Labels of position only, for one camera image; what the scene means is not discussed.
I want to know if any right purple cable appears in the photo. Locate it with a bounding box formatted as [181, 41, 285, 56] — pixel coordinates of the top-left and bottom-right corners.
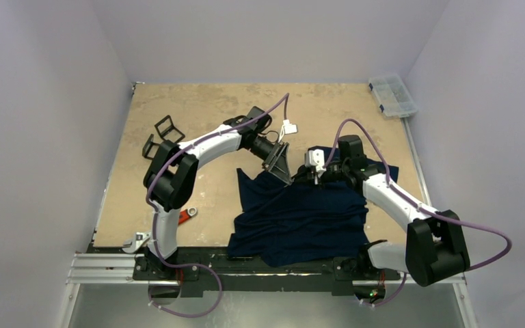
[325, 118, 513, 309]

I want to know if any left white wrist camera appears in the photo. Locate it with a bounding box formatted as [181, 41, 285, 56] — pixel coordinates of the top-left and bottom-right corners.
[278, 119, 298, 141]

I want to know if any red adjustable wrench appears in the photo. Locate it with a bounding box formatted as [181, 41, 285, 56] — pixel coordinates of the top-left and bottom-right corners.
[178, 207, 198, 225]

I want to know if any clear plastic organizer box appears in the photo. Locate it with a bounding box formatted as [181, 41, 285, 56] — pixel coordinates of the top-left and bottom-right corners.
[368, 74, 419, 118]

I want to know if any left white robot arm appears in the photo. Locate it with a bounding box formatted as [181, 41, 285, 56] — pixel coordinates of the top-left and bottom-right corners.
[143, 107, 292, 279]

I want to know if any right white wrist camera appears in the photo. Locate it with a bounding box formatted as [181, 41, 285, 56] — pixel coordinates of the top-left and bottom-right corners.
[304, 149, 325, 175]

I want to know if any black display frame near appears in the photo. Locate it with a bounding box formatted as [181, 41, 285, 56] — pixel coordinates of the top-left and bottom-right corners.
[142, 134, 162, 160]

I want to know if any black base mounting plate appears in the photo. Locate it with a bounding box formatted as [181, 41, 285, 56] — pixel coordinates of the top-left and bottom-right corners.
[70, 247, 402, 301]

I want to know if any black display frame far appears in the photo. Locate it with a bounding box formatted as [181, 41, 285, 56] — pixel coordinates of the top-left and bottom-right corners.
[154, 115, 185, 144]

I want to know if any black display frame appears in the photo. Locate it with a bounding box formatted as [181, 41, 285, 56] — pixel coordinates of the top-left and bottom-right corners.
[154, 115, 185, 144]
[142, 134, 162, 160]

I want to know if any aluminium rail frame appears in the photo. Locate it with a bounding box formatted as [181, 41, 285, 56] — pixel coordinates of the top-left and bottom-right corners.
[57, 254, 477, 327]

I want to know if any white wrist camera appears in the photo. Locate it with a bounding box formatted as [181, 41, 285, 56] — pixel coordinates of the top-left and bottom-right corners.
[278, 119, 298, 141]
[304, 149, 325, 175]

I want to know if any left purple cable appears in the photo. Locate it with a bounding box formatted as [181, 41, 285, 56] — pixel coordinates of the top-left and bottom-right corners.
[145, 93, 291, 318]

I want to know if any navy blue t-shirt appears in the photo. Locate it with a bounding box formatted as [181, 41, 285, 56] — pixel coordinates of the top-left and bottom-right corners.
[227, 146, 400, 268]

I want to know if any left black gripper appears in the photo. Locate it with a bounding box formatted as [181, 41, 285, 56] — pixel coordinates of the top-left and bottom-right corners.
[250, 134, 292, 185]

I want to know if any purple cable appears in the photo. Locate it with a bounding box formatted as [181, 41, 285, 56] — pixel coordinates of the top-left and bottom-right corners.
[325, 118, 513, 309]
[145, 93, 291, 318]

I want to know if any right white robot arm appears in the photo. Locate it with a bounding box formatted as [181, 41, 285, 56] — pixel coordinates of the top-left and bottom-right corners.
[293, 135, 470, 286]

